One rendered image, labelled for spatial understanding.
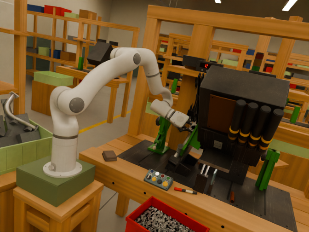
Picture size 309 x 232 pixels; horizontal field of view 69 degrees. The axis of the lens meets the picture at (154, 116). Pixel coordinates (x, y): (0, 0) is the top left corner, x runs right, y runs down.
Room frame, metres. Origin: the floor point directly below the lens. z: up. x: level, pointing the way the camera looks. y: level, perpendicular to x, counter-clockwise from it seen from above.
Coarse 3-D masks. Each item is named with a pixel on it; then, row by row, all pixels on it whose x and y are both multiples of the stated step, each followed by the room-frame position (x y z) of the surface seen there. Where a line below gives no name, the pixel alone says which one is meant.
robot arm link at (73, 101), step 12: (120, 48) 1.28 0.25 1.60; (108, 60) 1.18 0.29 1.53; (120, 60) 1.17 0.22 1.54; (132, 60) 1.18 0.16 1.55; (96, 72) 1.12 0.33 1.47; (108, 72) 1.15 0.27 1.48; (120, 72) 1.19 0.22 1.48; (84, 84) 1.05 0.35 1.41; (96, 84) 1.10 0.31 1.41; (60, 96) 0.99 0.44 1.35; (72, 96) 0.97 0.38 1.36; (84, 96) 1.01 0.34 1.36; (60, 108) 0.98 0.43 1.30; (72, 108) 0.96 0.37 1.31; (84, 108) 1.00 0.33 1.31
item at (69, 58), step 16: (48, 16) 6.59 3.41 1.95; (64, 16) 6.53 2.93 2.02; (80, 16) 6.40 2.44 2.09; (96, 16) 6.64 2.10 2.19; (32, 32) 6.94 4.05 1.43; (64, 32) 6.99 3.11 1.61; (32, 48) 7.39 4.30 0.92; (48, 48) 7.15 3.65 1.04; (64, 48) 7.01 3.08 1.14; (80, 80) 6.29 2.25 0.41
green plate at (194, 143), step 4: (196, 128) 1.28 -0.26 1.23; (196, 132) 1.29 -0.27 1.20; (192, 136) 1.29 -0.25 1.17; (196, 136) 1.29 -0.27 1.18; (188, 140) 1.29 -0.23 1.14; (192, 140) 1.29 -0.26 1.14; (196, 140) 1.28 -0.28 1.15; (188, 144) 1.31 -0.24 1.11; (192, 144) 1.29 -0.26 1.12; (196, 144) 1.28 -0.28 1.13; (196, 148) 1.28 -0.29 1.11
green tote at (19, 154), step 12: (48, 132) 1.42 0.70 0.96; (24, 144) 1.20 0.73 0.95; (36, 144) 1.27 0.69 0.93; (48, 144) 1.33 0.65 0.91; (0, 156) 1.10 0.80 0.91; (12, 156) 1.15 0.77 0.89; (24, 156) 1.21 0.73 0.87; (36, 156) 1.26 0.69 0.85; (0, 168) 1.10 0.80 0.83; (12, 168) 1.15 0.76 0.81
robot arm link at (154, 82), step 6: (150, 78) 1.38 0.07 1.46; (156, 78) 1.39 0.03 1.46; (150, 84) 1.40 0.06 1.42; (156, 84) 1.39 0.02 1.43; (150, 90) 1.42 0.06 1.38; (156, 90) 1.40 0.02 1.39; (162, 90) 1.43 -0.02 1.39; (168, 90) 1.49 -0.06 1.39; (162, 96) 1.55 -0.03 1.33; (168, 96) 1.52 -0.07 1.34; (168, 102) 1.51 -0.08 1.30
